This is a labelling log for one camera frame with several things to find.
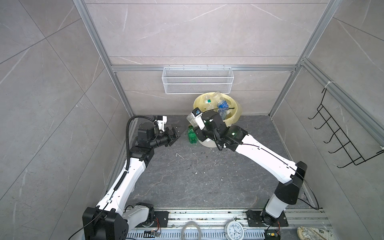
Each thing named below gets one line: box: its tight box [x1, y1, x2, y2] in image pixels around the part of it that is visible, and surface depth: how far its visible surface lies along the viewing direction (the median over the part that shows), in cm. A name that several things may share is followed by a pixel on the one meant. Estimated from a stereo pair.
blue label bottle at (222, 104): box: [217, 100, 229, 120], surface depth 92 cm
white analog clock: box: [224, 220, 244, 240], surface depth 69 cm
